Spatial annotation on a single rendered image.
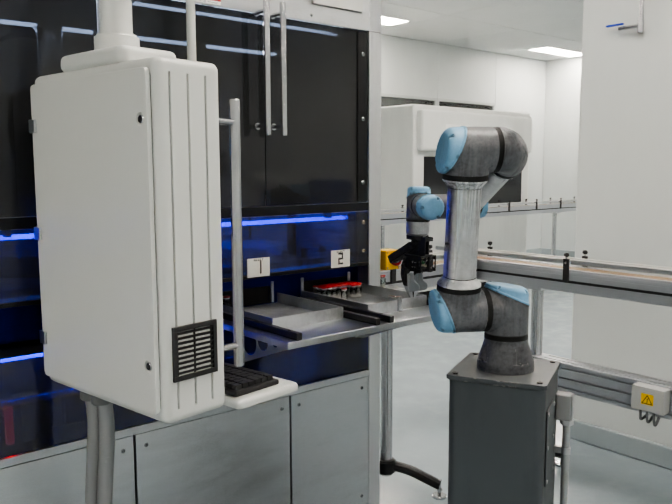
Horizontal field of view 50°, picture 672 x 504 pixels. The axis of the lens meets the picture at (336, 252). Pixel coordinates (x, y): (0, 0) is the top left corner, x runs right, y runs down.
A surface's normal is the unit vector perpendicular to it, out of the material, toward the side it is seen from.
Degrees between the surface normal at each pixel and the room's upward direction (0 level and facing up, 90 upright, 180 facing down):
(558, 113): 90
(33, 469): 90
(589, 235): 90
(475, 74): 90
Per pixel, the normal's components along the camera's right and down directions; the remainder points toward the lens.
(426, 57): 0.65, 0.08
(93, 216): -0.66, 0.09
